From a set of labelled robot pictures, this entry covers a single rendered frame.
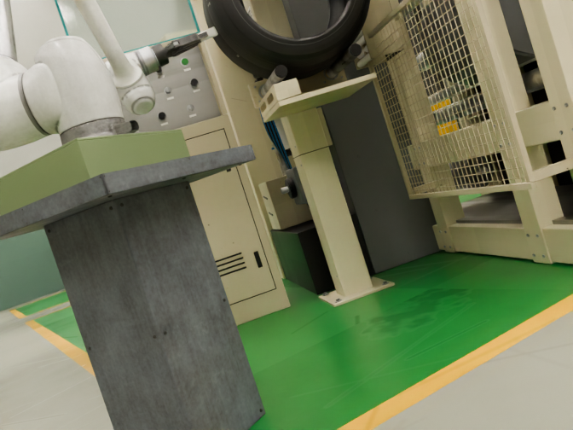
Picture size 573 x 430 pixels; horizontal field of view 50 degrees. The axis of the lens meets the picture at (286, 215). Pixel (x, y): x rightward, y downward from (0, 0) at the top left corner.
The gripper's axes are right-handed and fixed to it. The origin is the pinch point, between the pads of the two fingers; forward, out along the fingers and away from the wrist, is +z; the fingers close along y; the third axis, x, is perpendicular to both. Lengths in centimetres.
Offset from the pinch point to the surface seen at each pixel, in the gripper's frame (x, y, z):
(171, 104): 8, 55, -18
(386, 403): 111, -89, -17
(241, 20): 3.5, -12.5, 10.4
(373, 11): 14, 18, 69
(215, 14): -3.1, -7.7, 4.1
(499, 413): 113, -113, -3
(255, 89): 21.4, 22.4, 12.0
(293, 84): 29.9, -12.2, 17.3
